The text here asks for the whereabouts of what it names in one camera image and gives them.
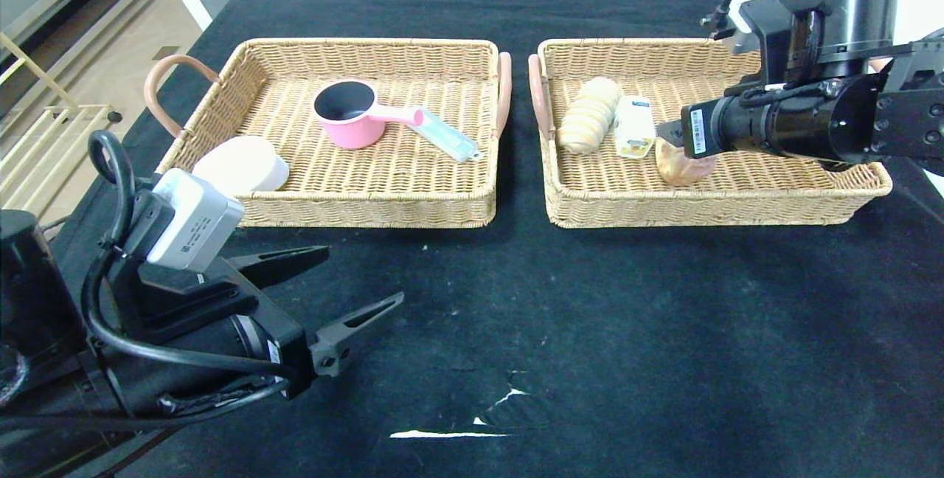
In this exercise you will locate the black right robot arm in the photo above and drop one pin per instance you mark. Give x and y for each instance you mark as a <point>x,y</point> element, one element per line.
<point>811,124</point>

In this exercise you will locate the grey metal shelf unit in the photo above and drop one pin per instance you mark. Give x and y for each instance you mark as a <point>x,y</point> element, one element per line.
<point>44,13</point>

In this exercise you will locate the clear plastic knife case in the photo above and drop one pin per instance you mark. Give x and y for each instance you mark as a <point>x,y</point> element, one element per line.
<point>450,140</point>

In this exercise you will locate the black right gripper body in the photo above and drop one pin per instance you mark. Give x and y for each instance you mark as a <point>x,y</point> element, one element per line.
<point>696,134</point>

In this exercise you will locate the small white drink carton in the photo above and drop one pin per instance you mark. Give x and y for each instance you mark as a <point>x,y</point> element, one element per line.
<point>634,127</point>

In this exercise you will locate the rectangular wicker basket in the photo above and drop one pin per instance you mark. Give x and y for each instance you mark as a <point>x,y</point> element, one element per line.
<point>737,190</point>
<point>369,183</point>

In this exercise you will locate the light wooden slatted rack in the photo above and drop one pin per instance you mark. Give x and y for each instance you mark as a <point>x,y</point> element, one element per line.
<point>66,146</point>

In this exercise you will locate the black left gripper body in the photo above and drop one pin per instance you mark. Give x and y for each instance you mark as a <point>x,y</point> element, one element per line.
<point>289,355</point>

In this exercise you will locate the white round lid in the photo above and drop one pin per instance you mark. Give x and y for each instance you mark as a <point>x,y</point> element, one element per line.
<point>240,164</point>

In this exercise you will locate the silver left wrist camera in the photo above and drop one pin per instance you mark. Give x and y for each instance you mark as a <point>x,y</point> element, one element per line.
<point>195,220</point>

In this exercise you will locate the round pinkish cream puff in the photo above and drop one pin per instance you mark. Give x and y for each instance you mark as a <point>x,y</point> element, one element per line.
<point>682,172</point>

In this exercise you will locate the orange striped bread roll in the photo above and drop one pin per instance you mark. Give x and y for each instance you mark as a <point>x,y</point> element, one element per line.
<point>586,120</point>

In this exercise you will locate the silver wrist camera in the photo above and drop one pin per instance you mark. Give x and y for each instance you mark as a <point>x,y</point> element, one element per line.
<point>195,220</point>
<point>745,9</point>

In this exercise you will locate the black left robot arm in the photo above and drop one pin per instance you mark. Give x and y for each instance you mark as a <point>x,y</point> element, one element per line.
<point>37,301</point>

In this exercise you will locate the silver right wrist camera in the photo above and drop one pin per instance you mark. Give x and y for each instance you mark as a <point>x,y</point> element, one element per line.
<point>745,9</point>

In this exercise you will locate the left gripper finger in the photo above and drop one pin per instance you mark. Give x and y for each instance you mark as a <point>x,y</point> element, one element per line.
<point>343,341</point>
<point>273,265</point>

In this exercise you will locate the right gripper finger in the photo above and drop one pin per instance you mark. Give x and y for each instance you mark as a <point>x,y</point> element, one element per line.
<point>672,133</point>

